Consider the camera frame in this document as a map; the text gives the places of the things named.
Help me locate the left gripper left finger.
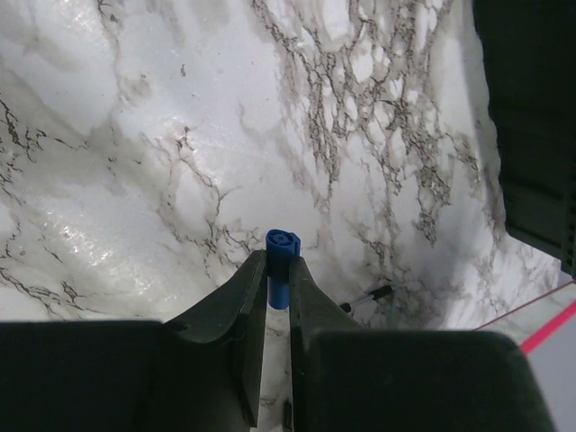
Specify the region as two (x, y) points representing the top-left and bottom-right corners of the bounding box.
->
(1, 251), (266, 431)

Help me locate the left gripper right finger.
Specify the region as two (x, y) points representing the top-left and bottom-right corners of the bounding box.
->
(289, 258), (554, 431)

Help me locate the blue marker cap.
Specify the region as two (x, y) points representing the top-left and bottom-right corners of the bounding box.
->
(265, 229), (301, 310)

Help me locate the pink framed whiteboard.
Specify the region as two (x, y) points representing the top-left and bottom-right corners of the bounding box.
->
(522, 283), (575, 432)

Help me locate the black plastic toolbox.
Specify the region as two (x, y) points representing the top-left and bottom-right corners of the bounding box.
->
(472, 1), (575, 275)

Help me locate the grey wire whiteboard stand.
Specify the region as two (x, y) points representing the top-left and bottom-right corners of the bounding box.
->
(339, 285), (393, 313)

